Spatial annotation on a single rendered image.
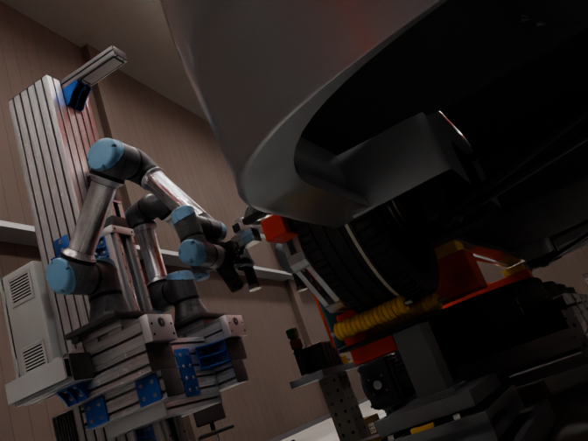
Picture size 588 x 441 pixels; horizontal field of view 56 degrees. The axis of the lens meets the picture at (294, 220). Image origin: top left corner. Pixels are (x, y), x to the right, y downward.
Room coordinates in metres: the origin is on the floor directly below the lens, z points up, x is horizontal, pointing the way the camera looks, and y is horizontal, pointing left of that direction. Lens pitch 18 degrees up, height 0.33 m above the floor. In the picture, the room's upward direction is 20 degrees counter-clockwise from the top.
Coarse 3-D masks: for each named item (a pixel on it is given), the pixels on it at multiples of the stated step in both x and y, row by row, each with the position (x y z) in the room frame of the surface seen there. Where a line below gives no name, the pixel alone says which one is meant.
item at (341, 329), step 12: (396, 300) 1.71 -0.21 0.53; (408, 300) 1.72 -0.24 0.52; (360, 312) 1.78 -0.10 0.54; (372, 312) 1.75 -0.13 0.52; (384, 312) 1.73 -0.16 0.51; (396, 312) 1.72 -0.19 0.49; (408, 312) 1.74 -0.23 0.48; (336, 324) 1.82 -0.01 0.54; (348, 324) 1.78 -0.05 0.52; (360, 324) 1.77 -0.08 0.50; (372, 324) 1.77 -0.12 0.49; (336, 336) 1.81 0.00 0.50; (348, 336) 1.81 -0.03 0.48
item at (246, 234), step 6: (252, 228) 1.83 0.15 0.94; (240, 234) 1.84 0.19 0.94; (246, 234) 1.83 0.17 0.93; (252, 234) 1.83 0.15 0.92; (258, 234) 1.86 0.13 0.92; (234, 240) 1.86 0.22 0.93; (240, 240) 1.85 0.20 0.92; (246, 240) 1.84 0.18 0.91; (252, 240) 1.83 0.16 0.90; (258, 240) 1.85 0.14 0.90; (240, 246) 1.85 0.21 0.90; (246, 246) 1.86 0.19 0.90
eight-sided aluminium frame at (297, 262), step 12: (288, 252) 1.70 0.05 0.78; (300, 252) 1.68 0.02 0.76; (300, 264) 1.69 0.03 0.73; (312, 264) 1.71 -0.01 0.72; (300, 276) 1.73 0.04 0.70; (312, 276) 1.78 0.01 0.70; (312, 288) 1.77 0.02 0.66; (324, 288) 1.76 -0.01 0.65; (324, 300) 1.80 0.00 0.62; (336, 300) 1.80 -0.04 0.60
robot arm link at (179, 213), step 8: (176, 208) 1.58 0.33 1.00; (184, 208) 1.57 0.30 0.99; (192, 208) 1.59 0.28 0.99; (176, 216) 1.57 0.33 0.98; (184, 216) 1.56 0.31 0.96; (192, 216) 1.58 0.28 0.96; (200, 216) 1.63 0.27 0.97; (176, 224) 1.57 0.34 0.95; (184, 224) 1.56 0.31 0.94; (192, 224) 1.57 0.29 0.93; (200, 224) 1.60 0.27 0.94; (208, 224) 1.65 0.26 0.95; (184, 232) 1.56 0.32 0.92; (192, 232) 1.57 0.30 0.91; (200, 232) 1.58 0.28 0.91; (208, 232) 1.66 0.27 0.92
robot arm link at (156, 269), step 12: (132, 216) 2.38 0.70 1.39; (144, 216) 2.37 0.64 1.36; (132, 228) 2.39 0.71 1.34; (144, 228) 2.39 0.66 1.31; (144, 240) 2.39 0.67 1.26; (156, 240) 2.42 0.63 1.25; (144, 252) 2.39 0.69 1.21; (156, 252) 2.40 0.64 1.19; (144, 264) 2.41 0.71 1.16; (156, 264) 2.39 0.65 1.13; (156, 276) 2.39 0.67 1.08; (156, 288) 2.37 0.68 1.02; (156, 300) 2.38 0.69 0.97
